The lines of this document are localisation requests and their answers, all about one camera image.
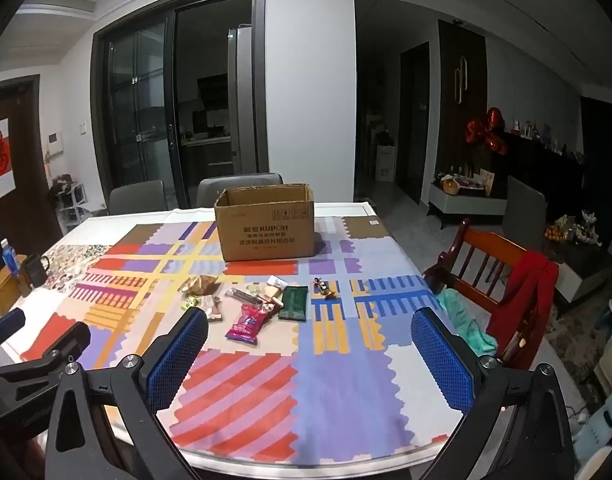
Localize pink hawthorn snack bag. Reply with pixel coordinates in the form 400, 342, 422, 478
225, 304, 272, 346

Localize gold fortune biscuits bag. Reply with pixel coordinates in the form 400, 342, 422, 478
178, 274, 218, 296

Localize dark brown fruit leather bar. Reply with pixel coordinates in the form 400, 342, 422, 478
226, 287, 264, 308

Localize white red cake packet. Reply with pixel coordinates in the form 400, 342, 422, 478
264, 275, 288, 299

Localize dark green snack packet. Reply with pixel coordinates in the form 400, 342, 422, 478
278, 286, 309, 322

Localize red gold foil candy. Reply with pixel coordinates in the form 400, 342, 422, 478
314, 278, 336, 300

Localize yellow green candy packet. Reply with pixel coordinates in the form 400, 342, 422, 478
181, 295, 202, 310

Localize wooden tissue box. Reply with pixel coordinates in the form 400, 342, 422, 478
0, 266, 30, 316

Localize teal cloth on chair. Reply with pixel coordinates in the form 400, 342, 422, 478
436, 288, 498, 356

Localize black mug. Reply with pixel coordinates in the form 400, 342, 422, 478
22, 254, 50, 288

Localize red white wrapped candy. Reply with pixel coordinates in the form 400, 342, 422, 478
201, 295, 222, 322

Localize red garment on chair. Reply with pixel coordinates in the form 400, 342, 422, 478
486, 252, 559, 370

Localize red wooden chair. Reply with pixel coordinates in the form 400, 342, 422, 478
422, 219, 560, 371

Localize brown wooden door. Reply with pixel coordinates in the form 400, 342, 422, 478
0, 75, 62, 270

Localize colourful patterned tablecloth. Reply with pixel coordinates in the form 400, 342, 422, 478
10, 214, 460, 468

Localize white shoe rack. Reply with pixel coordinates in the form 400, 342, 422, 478
49, 174, 91, 234

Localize grey dining chair left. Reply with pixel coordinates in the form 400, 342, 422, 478
108, 180, 168, 216

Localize grey chair right side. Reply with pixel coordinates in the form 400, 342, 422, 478
502, 177, 547, 252

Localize white low cabinet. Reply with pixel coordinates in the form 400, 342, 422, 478
428, 184, 507, 229

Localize brown cardboard box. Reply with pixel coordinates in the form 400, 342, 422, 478
214, 183, 316, 262

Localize fruit basket on cabinet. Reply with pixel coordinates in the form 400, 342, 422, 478
440, 174, 460, 196

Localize red foil balloons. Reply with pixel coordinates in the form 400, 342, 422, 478
464, 107, 506, 155

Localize black sliding glass door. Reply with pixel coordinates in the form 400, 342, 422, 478
90, 0, 269, 208

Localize wall intercom panel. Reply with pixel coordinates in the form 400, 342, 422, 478
48, 131, 63, 157

